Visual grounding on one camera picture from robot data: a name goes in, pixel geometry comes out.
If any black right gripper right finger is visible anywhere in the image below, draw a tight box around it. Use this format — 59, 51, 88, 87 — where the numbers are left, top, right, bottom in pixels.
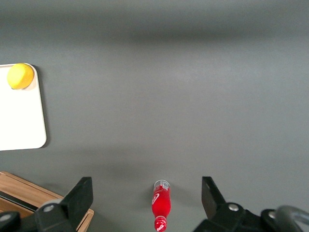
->
201, 176, 264, 232

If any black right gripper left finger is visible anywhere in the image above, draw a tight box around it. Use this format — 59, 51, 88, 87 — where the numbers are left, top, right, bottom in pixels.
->
34, 176, 94, 232

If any red coke bottle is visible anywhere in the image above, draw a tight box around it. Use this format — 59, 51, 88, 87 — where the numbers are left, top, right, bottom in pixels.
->
151, 179, 172, 232

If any white plastic tray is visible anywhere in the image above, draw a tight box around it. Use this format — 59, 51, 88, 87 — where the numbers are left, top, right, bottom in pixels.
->
0, 63, 47, 151

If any yellow lemon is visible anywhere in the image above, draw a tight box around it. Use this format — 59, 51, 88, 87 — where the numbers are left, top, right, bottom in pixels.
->
6, 63, 35, 90

